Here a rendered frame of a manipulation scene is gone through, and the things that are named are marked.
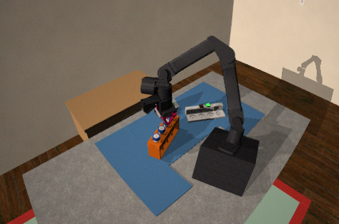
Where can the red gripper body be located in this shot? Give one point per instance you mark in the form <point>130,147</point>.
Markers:
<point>171,108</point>

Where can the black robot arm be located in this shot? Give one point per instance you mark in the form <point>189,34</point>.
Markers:
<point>161,86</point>

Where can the blue flat mat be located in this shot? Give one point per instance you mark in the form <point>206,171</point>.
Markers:
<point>153,180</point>

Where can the orange tube rack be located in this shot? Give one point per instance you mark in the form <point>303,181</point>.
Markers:
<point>157,148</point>

